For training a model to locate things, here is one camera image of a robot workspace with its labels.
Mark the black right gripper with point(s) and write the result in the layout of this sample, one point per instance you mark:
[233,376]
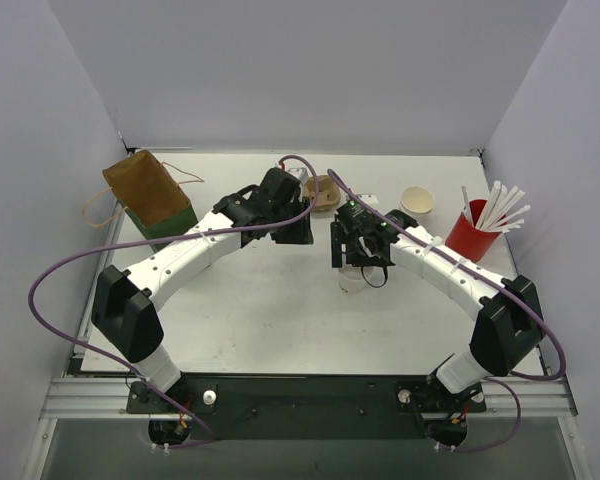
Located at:
[348,248]

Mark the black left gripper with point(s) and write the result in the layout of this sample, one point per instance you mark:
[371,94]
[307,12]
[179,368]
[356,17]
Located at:
[291,230]

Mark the white paper cup with text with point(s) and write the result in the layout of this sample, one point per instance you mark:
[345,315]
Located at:
[351,285]

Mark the green paper bag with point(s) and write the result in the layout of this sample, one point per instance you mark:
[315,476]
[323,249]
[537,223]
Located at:
[153,200]

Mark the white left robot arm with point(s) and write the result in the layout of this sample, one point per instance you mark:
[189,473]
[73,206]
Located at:
[127,302]

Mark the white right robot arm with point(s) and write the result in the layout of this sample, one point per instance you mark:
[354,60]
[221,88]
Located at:
[505,335]

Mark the brown cardboard cup carrier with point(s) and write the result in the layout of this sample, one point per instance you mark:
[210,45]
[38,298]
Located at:
[328,193]

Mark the red straw holder cup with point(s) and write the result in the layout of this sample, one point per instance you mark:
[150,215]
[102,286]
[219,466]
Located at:
[468,241]

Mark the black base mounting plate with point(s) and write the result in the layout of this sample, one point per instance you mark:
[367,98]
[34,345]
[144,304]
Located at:
[312,407]

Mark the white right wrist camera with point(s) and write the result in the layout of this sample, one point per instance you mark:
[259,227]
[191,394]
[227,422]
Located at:
[369,199]

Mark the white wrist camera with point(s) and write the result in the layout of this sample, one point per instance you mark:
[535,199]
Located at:
[369,199]
[300,173]

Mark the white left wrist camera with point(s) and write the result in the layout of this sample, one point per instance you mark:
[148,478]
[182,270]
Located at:
[300,173]

